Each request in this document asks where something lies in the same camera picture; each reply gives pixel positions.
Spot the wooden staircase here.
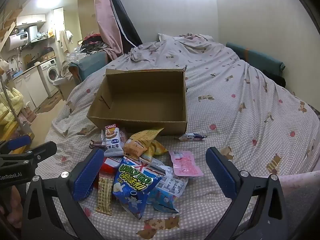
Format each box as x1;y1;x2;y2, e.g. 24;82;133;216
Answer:
0;0;33;53

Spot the black cloth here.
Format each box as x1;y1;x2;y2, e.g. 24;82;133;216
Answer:
265;71;287;88

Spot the person's left hand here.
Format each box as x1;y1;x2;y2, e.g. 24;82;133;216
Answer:
0;186;25;229

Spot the brown chocolate bar packet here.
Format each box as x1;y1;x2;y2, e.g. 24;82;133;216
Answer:
89;140;105;150

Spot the teal sofa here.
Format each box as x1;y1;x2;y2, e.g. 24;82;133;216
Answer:
69;51;109;83

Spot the white water heater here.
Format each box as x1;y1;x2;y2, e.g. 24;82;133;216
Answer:
5;31;29;52

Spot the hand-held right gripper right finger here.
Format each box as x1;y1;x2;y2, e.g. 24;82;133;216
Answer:
205;146;295;240

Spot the white and blue snack bag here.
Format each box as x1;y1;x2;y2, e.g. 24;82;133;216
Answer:
145;164;189;214

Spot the white red-label snack packet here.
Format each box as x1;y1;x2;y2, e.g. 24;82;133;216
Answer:
101;123;127;157

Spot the wooden rack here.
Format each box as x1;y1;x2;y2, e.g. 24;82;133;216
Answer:
0;110;34;153

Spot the blue puffed snack bag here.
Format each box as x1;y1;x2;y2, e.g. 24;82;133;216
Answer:
112;157;163;220

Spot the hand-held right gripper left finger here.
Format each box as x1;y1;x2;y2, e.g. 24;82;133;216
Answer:
21;148;105;240

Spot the yellow duvet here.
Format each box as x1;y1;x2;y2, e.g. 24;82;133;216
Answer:
0;87;24;125

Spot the red snack bag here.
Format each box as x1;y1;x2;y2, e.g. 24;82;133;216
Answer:
94;156;125;189

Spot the pile of dark clothes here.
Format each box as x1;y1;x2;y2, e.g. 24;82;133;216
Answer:
80;32;110;55

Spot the white washing machine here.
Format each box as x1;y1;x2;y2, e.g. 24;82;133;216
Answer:
37;58;60;98

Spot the white kitchen base cabinet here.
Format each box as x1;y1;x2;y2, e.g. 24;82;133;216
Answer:
11;66;49;110

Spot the beige side table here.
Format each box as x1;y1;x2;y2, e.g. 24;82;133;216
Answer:
54;76;73;100

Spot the metal pole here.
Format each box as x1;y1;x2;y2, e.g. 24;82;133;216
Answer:
0;77;23;130

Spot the cardboard box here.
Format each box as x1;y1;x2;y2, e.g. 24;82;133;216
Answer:
86;65;188;136
40;50;55;62

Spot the pink curtain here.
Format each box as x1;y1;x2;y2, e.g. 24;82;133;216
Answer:
94;0;124;60

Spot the teal cushion orange stripe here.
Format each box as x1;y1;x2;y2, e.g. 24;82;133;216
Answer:
226;42;285;73

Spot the white wall cabinet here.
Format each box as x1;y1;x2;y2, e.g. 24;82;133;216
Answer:
16;14;47;27

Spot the pink snack packet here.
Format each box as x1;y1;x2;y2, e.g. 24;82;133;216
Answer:
169;150;203;177

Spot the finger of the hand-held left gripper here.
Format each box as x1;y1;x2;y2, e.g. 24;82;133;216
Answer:
15;141;58;173
0;134;32;155

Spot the range hood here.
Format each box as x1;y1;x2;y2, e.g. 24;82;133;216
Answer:
24;25;48;46

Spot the brown floor rug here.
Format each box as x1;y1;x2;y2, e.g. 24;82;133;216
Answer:
37;90;66;114

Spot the long beige snack bar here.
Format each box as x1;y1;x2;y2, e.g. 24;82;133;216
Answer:
96;171;115;215

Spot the cardboard box on washer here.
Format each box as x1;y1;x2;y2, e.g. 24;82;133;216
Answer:
40;50;55;62

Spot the pink printed cloth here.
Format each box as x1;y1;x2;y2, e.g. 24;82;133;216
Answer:
277;172;320;205

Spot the checked printed bed sheet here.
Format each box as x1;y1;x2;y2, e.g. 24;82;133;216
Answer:
35;33;320;240

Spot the yellow snack packet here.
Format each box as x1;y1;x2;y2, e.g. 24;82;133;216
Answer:
141;140;168;163

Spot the dark curtain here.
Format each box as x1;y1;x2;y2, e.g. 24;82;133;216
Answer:
104;0;143;49

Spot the pink tissue box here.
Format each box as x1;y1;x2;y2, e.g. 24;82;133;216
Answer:
24;102;38;124

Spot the hanging white towel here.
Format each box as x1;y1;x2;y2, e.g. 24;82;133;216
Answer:
59;30;73;53

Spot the tan orange snack packet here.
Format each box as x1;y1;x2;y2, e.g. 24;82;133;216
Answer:
123;127;164;158

